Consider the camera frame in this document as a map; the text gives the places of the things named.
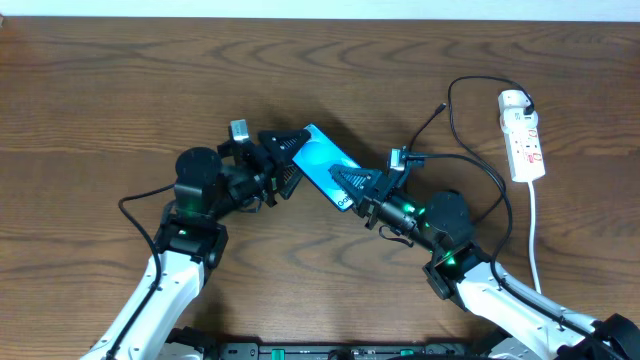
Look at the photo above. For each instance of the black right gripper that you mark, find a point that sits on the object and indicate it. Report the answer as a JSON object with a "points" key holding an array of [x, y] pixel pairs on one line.
{"points": [[375, 192]]}

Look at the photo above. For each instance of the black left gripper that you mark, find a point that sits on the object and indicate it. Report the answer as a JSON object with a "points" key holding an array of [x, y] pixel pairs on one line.
{"points": [[270, 168]]}

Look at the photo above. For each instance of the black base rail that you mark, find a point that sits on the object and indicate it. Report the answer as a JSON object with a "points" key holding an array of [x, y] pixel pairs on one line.
{"points": [[189, 343]]}

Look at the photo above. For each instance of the white USB charger plug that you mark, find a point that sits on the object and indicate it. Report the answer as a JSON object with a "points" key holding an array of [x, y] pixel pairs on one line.
{"points": [[516, 120]]}

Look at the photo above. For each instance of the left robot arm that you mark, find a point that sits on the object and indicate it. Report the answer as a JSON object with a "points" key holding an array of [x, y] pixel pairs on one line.
{"points": [[186, 248]]}

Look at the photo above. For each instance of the blue Galaxy smartphone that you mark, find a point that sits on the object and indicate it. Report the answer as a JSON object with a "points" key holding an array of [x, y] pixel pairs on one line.
{"points": [[316, 157]]}

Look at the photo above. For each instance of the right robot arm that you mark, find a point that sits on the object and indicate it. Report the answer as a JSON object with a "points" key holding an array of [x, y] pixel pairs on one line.
{"points": [[460, 271]]}

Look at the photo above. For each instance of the white power strip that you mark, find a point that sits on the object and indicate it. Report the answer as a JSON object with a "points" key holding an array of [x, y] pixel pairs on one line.
{"points": [[523, 148]]}

